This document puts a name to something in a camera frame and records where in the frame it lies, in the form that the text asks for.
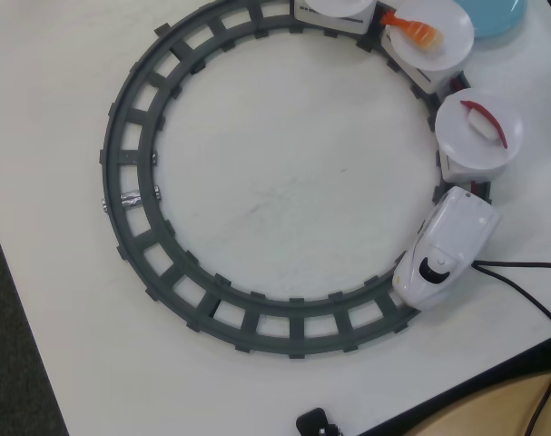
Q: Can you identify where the white Shinkansen toy locomotive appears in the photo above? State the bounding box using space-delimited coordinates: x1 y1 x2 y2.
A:
391 185 503 311

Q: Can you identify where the black cable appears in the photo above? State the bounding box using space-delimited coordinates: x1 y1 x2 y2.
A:
523 371 551 436
472 260 551 329

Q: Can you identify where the white round plate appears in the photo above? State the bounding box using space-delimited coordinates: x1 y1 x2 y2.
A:
304 0 375 19
434 88 526 169
389 0 476 72

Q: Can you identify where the black plastic clamp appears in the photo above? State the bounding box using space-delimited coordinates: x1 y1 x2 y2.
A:
296 407 344 436

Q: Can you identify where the red tuna nigiri sushi toy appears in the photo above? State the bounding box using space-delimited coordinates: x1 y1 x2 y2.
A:
459 99 509 149

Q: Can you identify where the grey circular toy train track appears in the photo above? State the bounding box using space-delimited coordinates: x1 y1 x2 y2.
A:
97 0 495 362

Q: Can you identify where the orange shrimp nigiri sushi toy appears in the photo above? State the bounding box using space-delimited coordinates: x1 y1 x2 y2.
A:
379 12 445 51

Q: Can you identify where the light blue ceramic dish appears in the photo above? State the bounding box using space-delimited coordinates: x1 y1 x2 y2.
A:
456 0 529 41

